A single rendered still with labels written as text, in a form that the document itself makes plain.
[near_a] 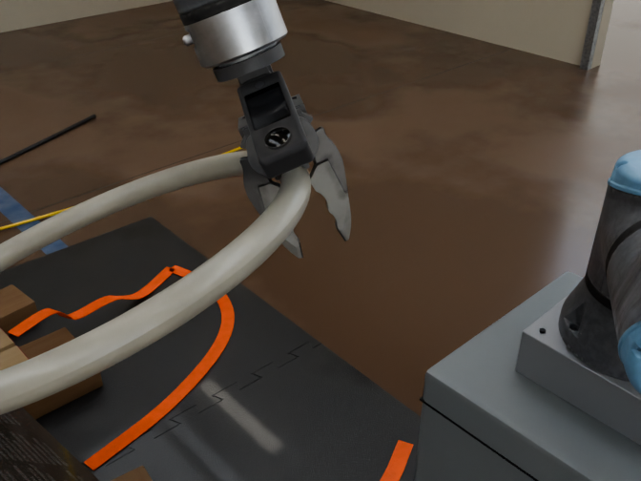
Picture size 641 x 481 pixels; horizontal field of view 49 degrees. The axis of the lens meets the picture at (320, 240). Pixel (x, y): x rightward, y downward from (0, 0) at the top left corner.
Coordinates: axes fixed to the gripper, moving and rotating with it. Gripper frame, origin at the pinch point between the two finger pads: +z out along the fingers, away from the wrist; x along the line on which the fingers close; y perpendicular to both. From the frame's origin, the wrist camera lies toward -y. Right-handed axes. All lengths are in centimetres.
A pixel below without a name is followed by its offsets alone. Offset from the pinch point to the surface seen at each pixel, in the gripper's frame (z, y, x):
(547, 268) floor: 117, 177, -73
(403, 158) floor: 86, 282, -46
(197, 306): -6.7, -20.3, 9.6
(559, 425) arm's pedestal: 40.5, 7.5, -20.3
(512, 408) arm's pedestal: 38.1, 11.0, -15.6
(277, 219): -8.1, -12.4, 2.3
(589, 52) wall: 104, 406, -206
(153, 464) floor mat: 81, 95, 70
